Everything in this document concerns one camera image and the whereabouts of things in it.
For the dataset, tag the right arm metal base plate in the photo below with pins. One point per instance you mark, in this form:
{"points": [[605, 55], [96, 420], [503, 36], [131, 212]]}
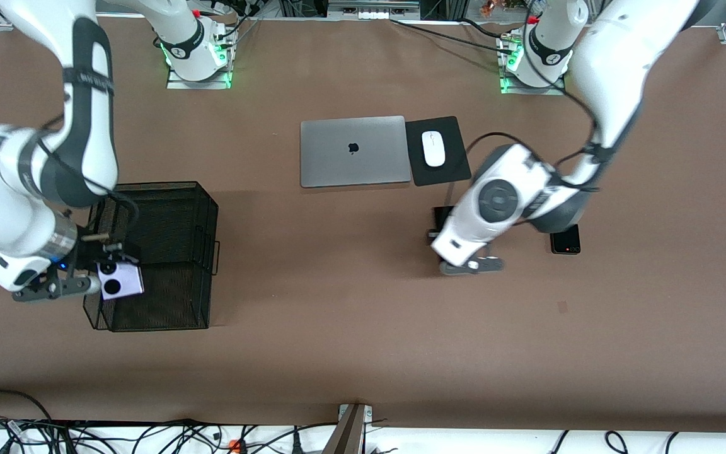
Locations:
{"points": [[177, 84]]}

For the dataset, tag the aluminium camera post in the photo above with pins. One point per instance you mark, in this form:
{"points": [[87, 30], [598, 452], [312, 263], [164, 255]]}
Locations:
{"points": [[347, 435]]}

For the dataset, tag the white computer mouse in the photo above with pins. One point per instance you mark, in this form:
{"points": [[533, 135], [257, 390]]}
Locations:
{"points": [[433, 148]]}

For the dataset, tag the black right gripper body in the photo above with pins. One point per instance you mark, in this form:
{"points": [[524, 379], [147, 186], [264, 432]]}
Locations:
{"points": [[87, 255]]}

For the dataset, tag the silver laptop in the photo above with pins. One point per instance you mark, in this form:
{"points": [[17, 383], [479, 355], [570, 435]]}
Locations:
{"points": [[338, 157]]}

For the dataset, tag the long black slab phone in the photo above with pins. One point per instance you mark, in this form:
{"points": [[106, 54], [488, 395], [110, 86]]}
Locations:
{"points": [[446, 217]]}

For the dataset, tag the black mouse pad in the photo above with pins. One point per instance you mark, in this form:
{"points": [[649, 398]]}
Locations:
{"points": [[448, 173]]}

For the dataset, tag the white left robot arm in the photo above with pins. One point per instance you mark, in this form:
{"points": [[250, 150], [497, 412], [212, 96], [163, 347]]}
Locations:
{"points": [[615, 63]]}

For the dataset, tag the grey power strip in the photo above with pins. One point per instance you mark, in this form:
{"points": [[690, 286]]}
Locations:
{"points": [[372, 9]]}

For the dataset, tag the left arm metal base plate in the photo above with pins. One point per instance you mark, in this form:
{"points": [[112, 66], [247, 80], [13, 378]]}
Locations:
{"points": [[527, 90]]}

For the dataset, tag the white flip phone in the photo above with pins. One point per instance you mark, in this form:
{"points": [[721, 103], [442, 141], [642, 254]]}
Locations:
{"points": [[130, 277]]}

